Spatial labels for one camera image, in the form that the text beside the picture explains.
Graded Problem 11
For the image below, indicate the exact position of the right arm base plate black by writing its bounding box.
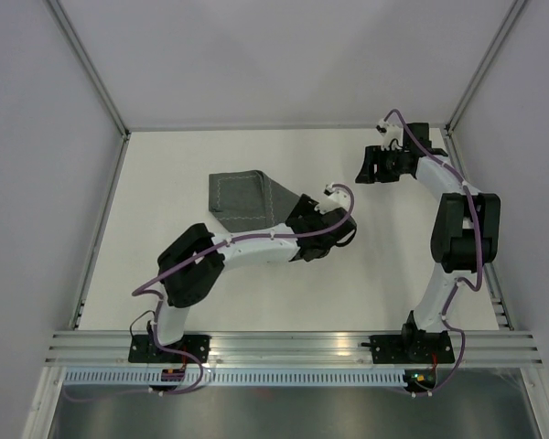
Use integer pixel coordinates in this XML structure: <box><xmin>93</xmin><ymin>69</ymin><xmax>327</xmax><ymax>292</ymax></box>
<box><xmin>370</xmin><ymin>331</ymin><xmax>456</xmax><ymax>365</ymax></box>

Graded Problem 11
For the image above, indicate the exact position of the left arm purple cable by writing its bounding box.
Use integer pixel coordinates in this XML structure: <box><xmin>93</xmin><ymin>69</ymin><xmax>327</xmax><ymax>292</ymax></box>
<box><xmin>131</xmin><ymin>182</ymin><xmax>357</xmax><ymax>348</ymax></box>

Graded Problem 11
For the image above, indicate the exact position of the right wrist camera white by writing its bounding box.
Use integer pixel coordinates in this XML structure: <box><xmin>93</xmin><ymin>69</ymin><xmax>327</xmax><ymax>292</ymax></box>
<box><xmin>376</xmin><ymin>119</ymin><xmax>403</xmax><ymax>151</ymax></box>

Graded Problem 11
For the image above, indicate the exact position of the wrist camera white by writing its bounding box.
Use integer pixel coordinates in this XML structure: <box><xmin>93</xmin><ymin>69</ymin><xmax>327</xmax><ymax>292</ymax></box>
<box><xmin>318</xmin><ymin>183</ymin><xmax>350</xmax><ymax>214</ymax></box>
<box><xmin>376</xmin><ymin>119</ymin><xmax>403</xmax><ymax>151</ymax></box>

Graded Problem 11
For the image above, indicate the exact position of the aluminium rail front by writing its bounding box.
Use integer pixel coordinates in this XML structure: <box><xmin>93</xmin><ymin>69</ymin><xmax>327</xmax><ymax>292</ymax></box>
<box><xmin>43</xmin><ymin>330</ymin><xmax>543</xmax><ymax>369</ymax></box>

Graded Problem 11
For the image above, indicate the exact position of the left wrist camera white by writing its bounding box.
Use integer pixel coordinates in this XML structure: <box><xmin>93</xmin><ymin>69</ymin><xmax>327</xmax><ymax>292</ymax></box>
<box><xmin>318</xmin><ymin>183</ymin><xmax>350</xmax><ymax>214</ymax></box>

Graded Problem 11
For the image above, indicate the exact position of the grey cloth napkin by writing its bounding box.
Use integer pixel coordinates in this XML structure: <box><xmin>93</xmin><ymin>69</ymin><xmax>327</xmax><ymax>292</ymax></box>
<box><xmin>209</xmin><ymin>170</ymin><xmax>300</xmax><ymax>233</ymax></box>

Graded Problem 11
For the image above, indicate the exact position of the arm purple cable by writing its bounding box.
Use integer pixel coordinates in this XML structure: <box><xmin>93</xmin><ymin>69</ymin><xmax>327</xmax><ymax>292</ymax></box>
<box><xmin>131</xmin><ymin>182</ymin><xmax>357</xmax><ymax>348</ymax></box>
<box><xmin>386</xmin><ymin>108</ymin><xmax>486</xmax><ymax>330</ymax></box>

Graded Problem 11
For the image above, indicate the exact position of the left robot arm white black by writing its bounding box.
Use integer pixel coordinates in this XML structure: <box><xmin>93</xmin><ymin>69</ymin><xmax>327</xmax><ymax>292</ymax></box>
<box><xmin>129</xmin><ymin>184</ymin><xmax>357</xmax><ymax>362</ymax></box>

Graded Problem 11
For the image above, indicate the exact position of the white slotted cable duct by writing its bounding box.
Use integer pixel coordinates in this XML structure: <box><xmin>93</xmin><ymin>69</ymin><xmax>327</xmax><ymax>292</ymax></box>
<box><xmin>64</xmin><ymin>368</ymin><xmax>405</xmax><ymax>387</ymax></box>

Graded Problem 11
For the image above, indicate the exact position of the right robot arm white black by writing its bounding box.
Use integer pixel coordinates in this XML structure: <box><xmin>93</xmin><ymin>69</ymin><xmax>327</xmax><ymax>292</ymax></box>
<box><xmin>355</xmin><ymin>120</ymin><xmax>501</xmax><ymax>365</ymax></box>

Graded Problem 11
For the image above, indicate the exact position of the aluminium frame post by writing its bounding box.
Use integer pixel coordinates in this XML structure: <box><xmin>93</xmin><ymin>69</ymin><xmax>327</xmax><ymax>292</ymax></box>
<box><xmin>445</xmin><ymin>0</ymin><xmax>530</xmax><ymax>134</ymax></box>
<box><xmin>44</xmin><ymin>0</ymin><xmax>130</xmax><ymax>139</ymax></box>

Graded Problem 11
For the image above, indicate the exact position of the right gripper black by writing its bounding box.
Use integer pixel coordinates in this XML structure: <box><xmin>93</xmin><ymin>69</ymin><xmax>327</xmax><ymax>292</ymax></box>
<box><xmin>355</xmin><ymin>145</ymin><xmax>408</xmax><ymax>184</ymax></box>

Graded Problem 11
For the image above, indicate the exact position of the left aluminium frame post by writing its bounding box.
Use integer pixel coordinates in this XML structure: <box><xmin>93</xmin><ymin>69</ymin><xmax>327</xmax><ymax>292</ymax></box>
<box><xmin>44</xmin><ymin>0</ymin><xmax>130</xmax><ymax>139</ymax></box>

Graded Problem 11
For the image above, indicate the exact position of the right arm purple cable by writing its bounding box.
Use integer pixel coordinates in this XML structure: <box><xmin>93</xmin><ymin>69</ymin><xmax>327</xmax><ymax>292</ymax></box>
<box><xmin>386</xmin><ymin>108</ymin><xmax>486</xmax><ymax>330</ymax></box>

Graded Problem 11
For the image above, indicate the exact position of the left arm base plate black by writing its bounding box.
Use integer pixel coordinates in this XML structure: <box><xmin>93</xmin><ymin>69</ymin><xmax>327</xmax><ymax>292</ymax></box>
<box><xmin>128</xmin><ymin>335</ymin><xmax>210</xmax><ymax>364</ymax></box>

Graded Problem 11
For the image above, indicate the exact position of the right aluminium frame post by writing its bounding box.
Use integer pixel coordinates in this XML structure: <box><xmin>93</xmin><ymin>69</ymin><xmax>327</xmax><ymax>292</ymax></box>
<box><xmin>445</xmin><ymin>0</ymin><xmax>530</xmax><ymax>134</ymax></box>

